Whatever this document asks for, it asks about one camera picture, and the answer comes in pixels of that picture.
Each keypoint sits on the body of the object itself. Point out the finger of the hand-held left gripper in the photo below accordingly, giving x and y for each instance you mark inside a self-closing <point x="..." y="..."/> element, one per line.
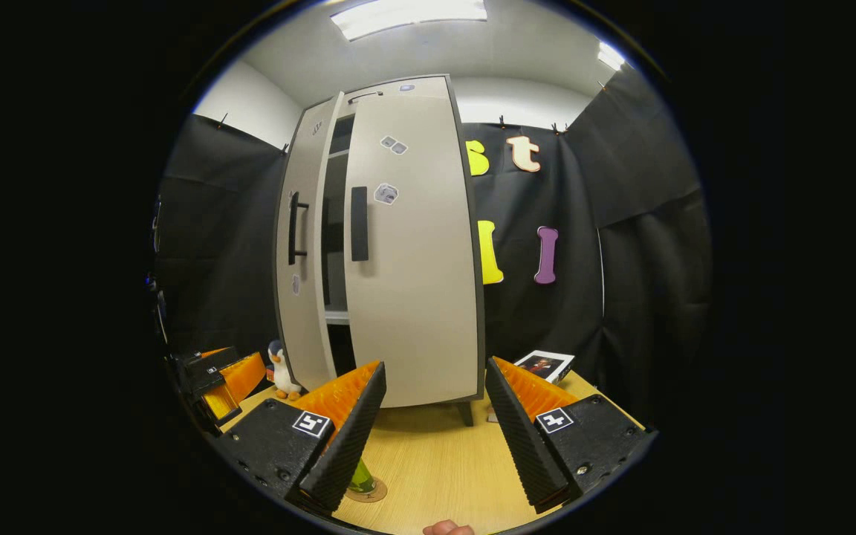
<point x="218" y="405"/>
<point x="212" y="369"/>

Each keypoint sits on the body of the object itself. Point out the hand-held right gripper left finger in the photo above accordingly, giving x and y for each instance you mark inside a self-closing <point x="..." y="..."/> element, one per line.
<point x="346" y="438"/>

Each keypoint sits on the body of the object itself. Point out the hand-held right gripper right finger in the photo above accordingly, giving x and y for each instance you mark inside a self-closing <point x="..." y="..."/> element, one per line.
<point x="521" y="438"/>

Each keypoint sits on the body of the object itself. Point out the green label drink bottle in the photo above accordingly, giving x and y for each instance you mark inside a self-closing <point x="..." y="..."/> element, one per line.
<point x="362" y="475"/>

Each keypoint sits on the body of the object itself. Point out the round wooden coaster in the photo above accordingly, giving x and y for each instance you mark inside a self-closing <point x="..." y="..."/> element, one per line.
<point x="376" y="493"/>

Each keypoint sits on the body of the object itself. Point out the grey cabinet door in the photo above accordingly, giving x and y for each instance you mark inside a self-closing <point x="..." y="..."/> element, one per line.
<point x="420" y="282"/>
<point x="302" y="297"/>

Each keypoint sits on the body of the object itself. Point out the grey cabinet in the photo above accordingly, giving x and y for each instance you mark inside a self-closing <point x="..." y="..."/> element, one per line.
<point x="417" y="83"/>

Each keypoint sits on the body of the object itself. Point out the white penguin plush toy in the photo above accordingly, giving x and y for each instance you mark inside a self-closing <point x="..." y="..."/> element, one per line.
<point x="283" y="371"/>

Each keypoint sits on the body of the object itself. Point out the white-bordered book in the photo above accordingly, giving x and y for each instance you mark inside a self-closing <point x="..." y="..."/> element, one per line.
<point x="545" y="365"/>

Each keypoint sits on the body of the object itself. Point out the black backdrop cloth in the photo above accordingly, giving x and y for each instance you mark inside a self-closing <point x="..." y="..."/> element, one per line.
<point x="643" y="297"/>

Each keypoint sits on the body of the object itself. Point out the long ceiling light panel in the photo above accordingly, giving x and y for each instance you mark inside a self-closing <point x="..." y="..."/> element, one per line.
<point x="407" y="16"/>

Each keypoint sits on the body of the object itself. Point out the small ceiling light panel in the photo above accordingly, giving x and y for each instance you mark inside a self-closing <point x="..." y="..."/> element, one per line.
<point x="611" y="56"/>

